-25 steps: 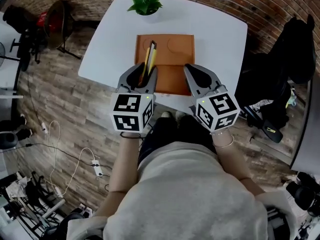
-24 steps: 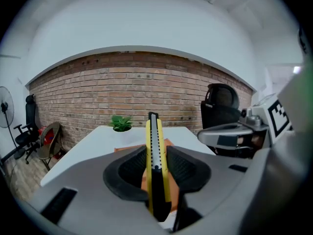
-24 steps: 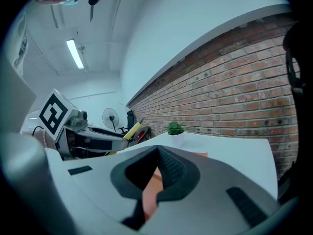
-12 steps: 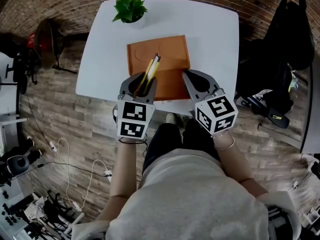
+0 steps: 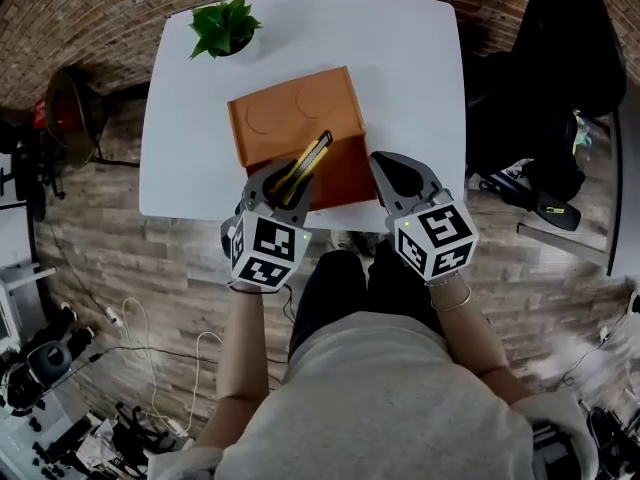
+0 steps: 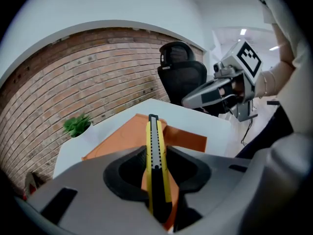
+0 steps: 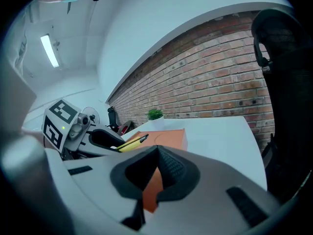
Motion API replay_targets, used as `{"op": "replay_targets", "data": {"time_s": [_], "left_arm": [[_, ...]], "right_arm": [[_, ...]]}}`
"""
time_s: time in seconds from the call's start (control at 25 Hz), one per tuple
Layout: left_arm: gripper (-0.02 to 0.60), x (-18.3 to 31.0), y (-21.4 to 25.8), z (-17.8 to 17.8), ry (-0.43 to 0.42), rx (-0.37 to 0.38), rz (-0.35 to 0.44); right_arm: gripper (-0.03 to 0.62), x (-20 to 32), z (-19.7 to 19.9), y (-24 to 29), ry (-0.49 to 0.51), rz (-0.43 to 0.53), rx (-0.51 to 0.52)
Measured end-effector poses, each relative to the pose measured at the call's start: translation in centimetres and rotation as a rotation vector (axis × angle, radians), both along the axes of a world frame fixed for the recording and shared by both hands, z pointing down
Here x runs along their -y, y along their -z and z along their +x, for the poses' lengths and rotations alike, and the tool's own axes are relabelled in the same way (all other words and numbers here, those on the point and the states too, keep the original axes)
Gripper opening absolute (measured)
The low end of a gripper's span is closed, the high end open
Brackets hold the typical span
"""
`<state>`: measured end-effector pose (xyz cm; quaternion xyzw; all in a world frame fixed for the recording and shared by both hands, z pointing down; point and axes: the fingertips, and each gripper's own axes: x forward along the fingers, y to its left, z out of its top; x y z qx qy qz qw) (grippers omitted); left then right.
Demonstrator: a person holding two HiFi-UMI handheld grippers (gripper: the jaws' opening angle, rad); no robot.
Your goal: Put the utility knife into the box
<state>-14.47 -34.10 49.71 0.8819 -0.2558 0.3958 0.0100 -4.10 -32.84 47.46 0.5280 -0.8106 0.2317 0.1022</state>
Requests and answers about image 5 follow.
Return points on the person's white jacket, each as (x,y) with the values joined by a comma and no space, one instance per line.
(545,408)

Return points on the person's right forearm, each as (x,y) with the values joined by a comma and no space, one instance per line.
(475,338)

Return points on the orange cardboard box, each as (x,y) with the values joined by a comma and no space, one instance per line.
(280,118)

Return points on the person's left shoe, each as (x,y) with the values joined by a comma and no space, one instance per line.
(341,240)

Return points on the person's gray shirt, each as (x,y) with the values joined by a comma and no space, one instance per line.
(375,403)

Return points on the black office chair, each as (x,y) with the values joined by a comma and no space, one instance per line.
(27,168)

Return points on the black bag with yellow label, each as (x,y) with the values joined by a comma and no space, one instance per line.
(557,210)

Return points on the pale green lidded cup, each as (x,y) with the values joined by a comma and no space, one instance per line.
(581,133)

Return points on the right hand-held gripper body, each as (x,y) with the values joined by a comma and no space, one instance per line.
(442,230)

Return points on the person's shoe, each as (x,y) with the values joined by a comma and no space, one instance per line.
(367,245)
(341,240)

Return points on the yellow black utility knife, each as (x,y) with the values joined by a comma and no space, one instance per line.
(312,153)

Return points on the person's right shoe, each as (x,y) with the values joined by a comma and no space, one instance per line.
(367,245)

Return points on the person's black trousers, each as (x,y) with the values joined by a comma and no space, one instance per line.
(330,288)

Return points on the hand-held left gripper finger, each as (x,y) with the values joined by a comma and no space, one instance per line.
(253,190)
(305,203)

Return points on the brown and red chair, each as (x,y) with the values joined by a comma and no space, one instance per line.
(75,113)

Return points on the small white power strip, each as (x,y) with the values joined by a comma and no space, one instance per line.
(115,316)

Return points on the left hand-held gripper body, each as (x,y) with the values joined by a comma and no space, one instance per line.
(272,240)

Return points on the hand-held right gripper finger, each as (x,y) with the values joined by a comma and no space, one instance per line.
(386,193)
(426,170)

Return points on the white square table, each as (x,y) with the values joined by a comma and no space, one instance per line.
(400,68)

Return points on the green potted plant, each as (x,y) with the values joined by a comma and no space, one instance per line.
(222,25)

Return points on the black swivel chair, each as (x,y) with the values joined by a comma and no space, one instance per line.
(500,118)

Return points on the small white side table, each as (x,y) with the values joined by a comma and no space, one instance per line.
(20,283)

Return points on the person's left forearm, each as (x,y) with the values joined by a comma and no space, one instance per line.
(240,348)

